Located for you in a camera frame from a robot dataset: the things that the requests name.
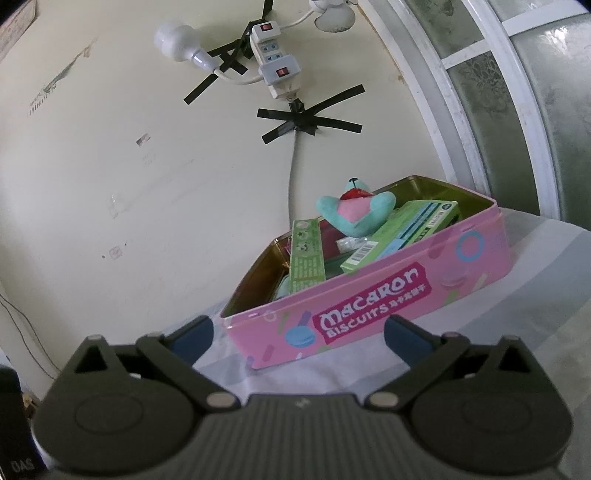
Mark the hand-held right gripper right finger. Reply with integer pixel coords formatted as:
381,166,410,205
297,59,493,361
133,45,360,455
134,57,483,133
367,314,533,412

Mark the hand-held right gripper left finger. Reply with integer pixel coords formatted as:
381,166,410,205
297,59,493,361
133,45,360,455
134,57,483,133
73,315,242,412

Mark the pink biscuit tin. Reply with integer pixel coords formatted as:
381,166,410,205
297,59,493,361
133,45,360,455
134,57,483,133
220,174,511,371

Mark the large green box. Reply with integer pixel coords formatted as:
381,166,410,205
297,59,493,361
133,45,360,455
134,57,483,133
340,199,461,277

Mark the narrow green box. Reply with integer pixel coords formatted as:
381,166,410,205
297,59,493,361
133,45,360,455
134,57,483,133
288,219,327,294

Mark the teal plush toy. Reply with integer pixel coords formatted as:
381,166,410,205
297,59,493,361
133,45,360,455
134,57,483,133
316,177,397,237

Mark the light teal packet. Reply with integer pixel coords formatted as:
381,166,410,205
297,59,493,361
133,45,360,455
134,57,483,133
273,275,296,302

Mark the clear plastic packet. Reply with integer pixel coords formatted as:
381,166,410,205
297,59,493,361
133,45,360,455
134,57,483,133
334,235,371,256

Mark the black tape cross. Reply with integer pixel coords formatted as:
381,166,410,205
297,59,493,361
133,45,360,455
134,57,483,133
183,33,254,105
257,84,365,147

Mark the white power strip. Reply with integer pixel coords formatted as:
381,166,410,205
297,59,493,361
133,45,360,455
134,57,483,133
250,20,304,101

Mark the white light bulb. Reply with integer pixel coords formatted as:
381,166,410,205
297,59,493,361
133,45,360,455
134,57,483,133
153,24,219,75

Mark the thin black cable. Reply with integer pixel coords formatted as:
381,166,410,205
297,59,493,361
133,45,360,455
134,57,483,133
0,294,62,376

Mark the grey cable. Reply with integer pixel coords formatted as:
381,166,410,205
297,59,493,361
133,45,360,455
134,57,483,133
287,130,306,223

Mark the white window frame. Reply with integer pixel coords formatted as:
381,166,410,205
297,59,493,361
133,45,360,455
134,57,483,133
365,0,591,223

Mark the white wall fixture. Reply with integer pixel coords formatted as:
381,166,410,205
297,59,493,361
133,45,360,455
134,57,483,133
308,0,357,34

